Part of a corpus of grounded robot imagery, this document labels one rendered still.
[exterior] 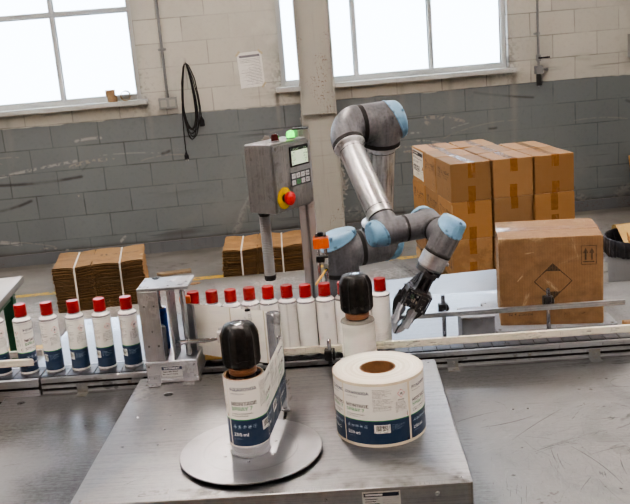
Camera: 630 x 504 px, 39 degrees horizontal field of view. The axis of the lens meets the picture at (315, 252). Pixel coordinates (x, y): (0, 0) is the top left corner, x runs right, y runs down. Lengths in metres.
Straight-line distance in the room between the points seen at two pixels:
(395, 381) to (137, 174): 6.14
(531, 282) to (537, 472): 0.90
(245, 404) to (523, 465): 0.60
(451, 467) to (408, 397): 0.18
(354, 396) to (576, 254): 1.03
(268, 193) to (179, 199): 5.50
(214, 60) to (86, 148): 1.33
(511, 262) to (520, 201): 3.20
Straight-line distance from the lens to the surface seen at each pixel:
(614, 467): 1.98
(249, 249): 6.81
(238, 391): 1.86
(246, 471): 1.87
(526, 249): 2.68
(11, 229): 8.14
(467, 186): 5.75
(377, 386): 1.88
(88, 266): 6.42
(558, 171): 5.94
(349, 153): 2.55
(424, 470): 1.84
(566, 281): 2.72
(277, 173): 2.38
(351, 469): 1.86
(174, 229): 7.93
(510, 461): 1.99
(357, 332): 2.14
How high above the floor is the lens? 1.74
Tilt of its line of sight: 14 degrees down
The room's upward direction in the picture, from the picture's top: 5 degrees counter-clockwise
